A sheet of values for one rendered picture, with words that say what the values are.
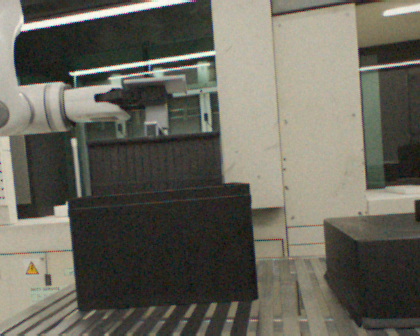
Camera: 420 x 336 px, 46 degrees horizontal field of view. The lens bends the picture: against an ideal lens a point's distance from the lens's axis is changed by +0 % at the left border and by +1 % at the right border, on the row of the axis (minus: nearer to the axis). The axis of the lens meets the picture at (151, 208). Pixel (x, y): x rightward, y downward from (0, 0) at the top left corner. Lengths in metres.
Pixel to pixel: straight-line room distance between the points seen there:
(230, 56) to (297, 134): 0.22
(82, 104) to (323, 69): 0.55
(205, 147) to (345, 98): 0.46
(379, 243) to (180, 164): 0.31
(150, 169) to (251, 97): 0.40
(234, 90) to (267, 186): 0.22
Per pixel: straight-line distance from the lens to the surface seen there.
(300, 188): 1.12
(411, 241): 0.61
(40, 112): 0.86
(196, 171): 0.75
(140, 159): 0.75
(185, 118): 2.04
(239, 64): 1.10
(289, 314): 0.67
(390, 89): 1.62
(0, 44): 0.83
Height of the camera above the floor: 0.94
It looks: 3 degrees down
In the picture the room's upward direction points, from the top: 5 degrees counter-clockwise
